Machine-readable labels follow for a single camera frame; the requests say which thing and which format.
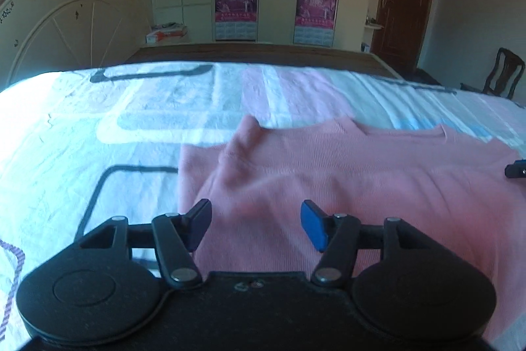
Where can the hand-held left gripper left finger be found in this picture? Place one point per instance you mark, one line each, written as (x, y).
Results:
(201, 220)

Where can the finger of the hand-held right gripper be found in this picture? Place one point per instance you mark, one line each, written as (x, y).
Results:
(517, 169)

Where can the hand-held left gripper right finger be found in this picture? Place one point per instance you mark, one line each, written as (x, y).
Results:
(313, 225)

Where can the pink sweater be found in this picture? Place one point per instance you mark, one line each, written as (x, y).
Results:
(370, 178)

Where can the dark wooden chair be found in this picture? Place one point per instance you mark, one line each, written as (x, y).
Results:
(503, 73)

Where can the patterned bedsheet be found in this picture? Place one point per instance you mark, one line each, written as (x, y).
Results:
(82, 129)

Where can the red and white box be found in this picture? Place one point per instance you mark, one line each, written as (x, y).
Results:
(166, 34)

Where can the cream round headboard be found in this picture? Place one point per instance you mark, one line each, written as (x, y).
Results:
(70, 22)

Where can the dark wooden bed frame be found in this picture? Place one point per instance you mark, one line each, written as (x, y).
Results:
(267, 55)

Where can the purple wall calendar poster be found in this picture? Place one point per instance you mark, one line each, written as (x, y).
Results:
(315, 11)
(236, 7)

